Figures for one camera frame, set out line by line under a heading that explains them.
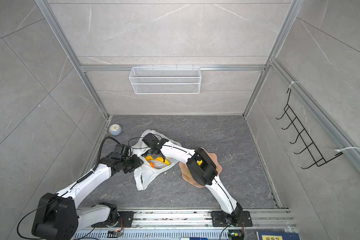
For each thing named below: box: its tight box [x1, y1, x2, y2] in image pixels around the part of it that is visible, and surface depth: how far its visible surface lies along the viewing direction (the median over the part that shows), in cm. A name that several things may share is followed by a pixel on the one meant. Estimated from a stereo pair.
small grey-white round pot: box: [108, 124, 122, 136], surface depth 109 cm
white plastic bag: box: [131, 129, 182, 191], surface depth 83 cm
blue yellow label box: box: [256, 231, 301, 240], surface depth 69 cm
